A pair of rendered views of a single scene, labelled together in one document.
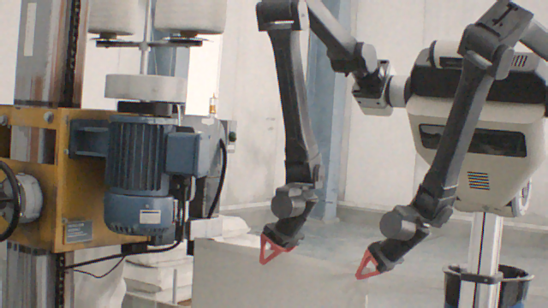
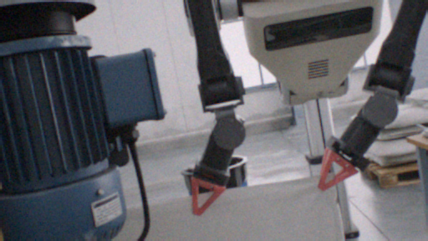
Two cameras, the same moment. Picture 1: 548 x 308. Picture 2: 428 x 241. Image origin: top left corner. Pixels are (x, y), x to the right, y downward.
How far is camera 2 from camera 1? 1.16 m
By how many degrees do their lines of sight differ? 29
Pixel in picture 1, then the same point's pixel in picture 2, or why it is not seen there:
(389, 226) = (379, 112)
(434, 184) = (402, 53)
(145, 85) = not seen: outside the picture
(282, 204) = (231, 131)
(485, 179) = (324, 65)
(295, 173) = (216, 92)
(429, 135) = (274, 36)
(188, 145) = (138, 71)
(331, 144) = not seen: hidden behind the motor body
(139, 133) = (48, 69)
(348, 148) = not seen: hidden behind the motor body
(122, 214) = (58, 224)
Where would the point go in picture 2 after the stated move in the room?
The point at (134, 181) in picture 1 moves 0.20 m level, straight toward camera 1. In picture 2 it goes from (63, 158) to (162, 163)
